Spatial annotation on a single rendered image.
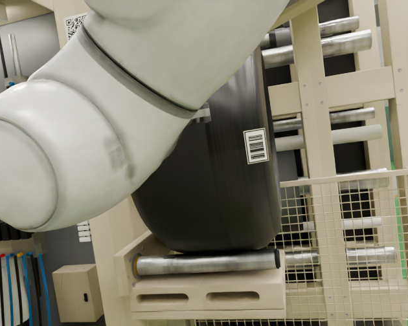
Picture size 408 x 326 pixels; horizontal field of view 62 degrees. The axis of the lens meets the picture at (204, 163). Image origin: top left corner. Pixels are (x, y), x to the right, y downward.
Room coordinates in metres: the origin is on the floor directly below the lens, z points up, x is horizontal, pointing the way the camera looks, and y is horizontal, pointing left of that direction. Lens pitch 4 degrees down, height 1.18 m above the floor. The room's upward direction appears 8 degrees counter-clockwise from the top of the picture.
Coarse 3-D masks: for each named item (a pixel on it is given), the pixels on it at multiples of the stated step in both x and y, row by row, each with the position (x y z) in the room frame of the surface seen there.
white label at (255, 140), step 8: (264, 128) 0.61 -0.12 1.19; (248, 136) 0.60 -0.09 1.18; (256, 136) 0.61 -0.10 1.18; (264, 136) 0.61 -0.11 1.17; (248, 144) 0.60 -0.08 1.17; (256, 144) 0.61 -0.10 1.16; (264, 144) 0.61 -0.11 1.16; (248, 152) 0.60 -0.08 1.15; (256, 152) 0.61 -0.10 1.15; (264, 152) 0.61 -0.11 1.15; (248, 160) 0.61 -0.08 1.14; (256, 160) 0.61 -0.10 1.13; (264, 160) 0.61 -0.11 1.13
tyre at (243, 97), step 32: (256, 64) 0.68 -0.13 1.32; (224, 96) 0.61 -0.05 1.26; (256, 96) 0.63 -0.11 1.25; (192, 128) 0.62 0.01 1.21; (224, 128) 0.60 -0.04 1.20; (256, 128) 0.62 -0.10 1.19; (192, 160) 0.62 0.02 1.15; (224, 160) 0.61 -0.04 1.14; (160, 192) 0.65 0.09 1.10; (192, 192) 0.64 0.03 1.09; (224, 192) 0.62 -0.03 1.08; (256, 192) 0.63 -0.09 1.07; (160, 224) 0.69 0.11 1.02; (192, 224) 0.67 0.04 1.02; (224, 224) 0.66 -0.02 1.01; (256, 224) 0.66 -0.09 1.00
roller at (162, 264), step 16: (144, 256) 0.81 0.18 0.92; (160, 256) 0.80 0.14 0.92; (176, 256) 0.78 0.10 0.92; (192, 256) 0.77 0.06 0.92; (208, 256) 0.76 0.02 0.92; (224, 256) 0.75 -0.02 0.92; (240, 256) 0.74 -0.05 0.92; (256, 256) 0.73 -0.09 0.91; (272, 256) 0.72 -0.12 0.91; (144, 272) 0.79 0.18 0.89; (160, 272) 0.78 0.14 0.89; (176, 272) 0.77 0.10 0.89; (192, 272) 0.77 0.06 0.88
